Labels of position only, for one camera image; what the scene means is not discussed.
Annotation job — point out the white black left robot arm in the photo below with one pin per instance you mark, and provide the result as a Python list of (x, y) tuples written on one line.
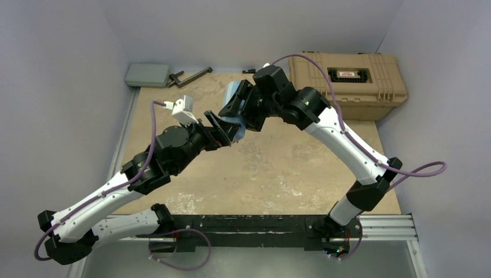
[(73, 233)]

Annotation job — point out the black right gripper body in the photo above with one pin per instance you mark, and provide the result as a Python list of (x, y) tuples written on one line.
[(244, 102)]

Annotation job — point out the grey flat pad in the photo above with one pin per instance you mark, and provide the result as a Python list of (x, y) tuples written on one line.
[(147, 75)]

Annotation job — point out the tan plastic hard case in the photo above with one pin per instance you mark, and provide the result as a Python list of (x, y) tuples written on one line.
[(366, 86)]

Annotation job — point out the black metal clamp tool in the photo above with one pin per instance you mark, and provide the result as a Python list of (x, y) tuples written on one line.
[(175, 81)]

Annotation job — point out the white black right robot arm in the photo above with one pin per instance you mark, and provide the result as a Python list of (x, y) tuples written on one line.
[(271, 94)]

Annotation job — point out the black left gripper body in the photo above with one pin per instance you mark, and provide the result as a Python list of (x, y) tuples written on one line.
[(214, 132)]

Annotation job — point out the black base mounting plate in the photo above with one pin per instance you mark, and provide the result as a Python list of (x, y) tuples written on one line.
[(308, 232)]

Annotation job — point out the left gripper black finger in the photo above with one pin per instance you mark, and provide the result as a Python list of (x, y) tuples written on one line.
[(215, 120), (225, 134)]

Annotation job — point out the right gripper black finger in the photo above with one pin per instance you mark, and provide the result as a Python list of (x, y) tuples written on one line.
[(233, 108), (245, 95)]

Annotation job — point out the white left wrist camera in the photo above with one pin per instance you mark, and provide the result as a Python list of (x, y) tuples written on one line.
[(181, 110)]

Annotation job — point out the small black clip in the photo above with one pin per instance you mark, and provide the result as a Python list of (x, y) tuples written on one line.
[(249, 71)]

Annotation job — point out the light blue umbrella case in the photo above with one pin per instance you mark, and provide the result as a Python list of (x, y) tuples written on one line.
[(230, 91)]

